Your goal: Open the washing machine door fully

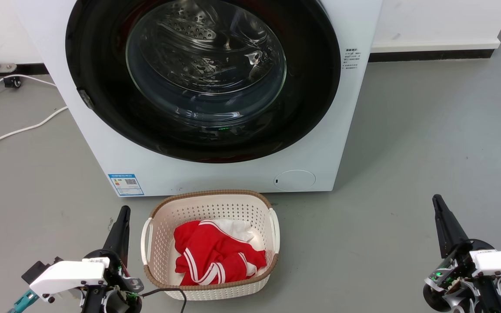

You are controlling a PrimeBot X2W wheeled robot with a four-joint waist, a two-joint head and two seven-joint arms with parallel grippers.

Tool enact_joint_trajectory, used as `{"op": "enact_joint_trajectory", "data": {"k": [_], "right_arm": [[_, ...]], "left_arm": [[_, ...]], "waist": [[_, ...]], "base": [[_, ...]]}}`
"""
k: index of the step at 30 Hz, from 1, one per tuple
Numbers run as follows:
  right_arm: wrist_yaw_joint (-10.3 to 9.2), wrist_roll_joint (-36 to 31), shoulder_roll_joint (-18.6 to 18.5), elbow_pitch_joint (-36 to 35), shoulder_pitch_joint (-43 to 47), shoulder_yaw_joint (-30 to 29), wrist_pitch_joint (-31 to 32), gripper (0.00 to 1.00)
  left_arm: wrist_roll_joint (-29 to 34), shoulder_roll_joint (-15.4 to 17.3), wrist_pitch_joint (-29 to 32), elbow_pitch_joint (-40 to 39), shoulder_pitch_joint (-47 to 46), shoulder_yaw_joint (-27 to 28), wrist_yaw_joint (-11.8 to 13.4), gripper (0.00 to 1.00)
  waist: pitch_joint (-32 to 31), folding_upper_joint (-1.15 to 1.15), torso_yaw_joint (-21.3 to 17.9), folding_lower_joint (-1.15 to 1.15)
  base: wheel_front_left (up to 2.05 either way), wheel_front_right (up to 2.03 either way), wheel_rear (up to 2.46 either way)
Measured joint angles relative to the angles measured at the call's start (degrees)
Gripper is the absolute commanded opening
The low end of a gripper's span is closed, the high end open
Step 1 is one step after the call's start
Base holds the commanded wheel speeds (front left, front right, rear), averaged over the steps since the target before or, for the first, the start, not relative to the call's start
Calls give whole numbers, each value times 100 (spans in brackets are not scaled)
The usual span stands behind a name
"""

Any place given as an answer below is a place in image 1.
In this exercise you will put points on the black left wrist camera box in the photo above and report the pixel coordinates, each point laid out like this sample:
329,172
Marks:
37,269

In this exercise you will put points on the small printed text sticker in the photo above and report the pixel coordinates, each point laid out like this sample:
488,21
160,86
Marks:
351,58

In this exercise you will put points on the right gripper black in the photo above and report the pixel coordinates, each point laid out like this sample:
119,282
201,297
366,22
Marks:
463,261

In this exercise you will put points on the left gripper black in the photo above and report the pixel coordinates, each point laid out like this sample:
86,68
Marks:
122,300

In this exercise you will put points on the blue energy label sticker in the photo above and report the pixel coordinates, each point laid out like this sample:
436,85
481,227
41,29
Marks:
125,184

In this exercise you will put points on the red garment with white stripes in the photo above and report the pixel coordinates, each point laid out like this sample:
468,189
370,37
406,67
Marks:
211,256

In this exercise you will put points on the round white filter cover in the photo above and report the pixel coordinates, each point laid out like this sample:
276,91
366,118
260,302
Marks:
295,180

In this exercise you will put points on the black round glass washer door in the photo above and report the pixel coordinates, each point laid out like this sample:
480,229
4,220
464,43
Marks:
102,65

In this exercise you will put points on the metal door hinge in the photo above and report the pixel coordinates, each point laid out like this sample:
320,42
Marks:
86,98

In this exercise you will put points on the cream perforated laundry basket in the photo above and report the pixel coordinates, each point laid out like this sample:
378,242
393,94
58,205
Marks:
163,226

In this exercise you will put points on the teal connector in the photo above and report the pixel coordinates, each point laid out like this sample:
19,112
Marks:
22,302

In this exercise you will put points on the white front-load washing machine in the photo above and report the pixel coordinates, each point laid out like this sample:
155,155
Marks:
233,174

